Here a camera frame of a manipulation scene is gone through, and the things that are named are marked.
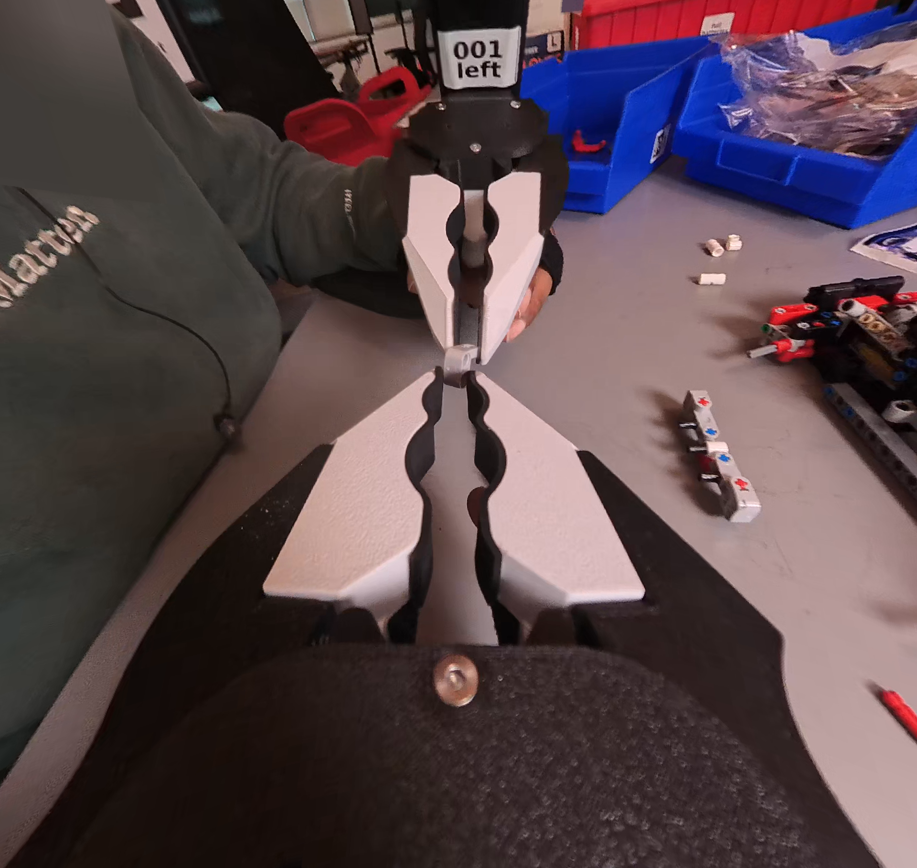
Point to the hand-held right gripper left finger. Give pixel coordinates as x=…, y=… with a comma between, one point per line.
x=351, y=524

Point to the red lego pin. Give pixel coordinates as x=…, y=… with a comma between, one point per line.
x=899, y=714

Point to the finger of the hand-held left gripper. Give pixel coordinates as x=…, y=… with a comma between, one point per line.
x=519, y=230
x=430, y=237

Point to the crumpled clear plastic bags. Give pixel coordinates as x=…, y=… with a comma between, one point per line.
x=809, y=94

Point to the green hoodie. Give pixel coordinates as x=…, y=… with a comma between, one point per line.
x=107, y=381

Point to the red plastic container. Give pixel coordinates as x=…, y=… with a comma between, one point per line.
x=344, y=123

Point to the blue bin with bags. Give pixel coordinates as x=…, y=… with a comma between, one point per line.
x=788, y=173

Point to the person's left hand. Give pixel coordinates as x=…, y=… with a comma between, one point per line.
x=526, y=309

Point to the person's left forearm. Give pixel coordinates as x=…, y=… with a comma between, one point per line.
x=322, y=201

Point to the red plastic tote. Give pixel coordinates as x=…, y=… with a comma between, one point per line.
x=716, y=8

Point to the red curved lego piece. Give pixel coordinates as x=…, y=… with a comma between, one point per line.
x=589, y=143

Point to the grey lego connector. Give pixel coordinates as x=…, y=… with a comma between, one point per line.
x=460, y=365

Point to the white lego tube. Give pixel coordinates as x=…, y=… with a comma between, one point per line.
x=711, y=280

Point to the partly built lego car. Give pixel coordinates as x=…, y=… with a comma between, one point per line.
x=860, y=323

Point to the grey lego assembly with pins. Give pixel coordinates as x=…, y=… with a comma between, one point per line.
x=738, y=499

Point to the black panel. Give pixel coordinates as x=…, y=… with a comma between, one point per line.
x=251, y=44

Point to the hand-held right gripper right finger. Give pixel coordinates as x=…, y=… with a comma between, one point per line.
x=559, y=524

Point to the grey lego liftarm blue pin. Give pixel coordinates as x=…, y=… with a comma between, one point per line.
x=469, y=327

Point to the blue plastic bin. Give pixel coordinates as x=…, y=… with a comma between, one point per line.
x=551, y=94

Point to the lego instruction booklet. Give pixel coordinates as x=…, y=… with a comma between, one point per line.
x=888, y=248

